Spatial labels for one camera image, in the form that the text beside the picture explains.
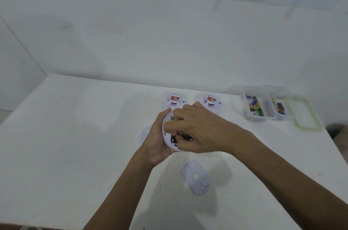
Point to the white detector back cover plate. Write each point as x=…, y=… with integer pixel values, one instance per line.
x=190, y=168

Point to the blue and yellow battery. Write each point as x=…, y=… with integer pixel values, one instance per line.
x=274, y=101

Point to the clear plastic container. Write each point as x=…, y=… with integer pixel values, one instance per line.
x=236, y=94
x=286, y=96

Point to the person's right hand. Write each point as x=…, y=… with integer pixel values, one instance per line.
x=214, y=132

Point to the cream fabric with pink dots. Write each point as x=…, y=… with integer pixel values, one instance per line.
x=342, y=142

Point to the person's left hand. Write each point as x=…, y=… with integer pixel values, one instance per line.
x=153, y=148

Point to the clear lid with green rim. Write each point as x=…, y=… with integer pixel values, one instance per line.
x=318, y=126

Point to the person's left forearm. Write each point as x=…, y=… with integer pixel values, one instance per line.
x=119, y=200

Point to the pile of assorted batteries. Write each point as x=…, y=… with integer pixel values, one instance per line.
x=255, y=106

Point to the person's right forearm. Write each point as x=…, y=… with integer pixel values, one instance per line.
x=293, y=183

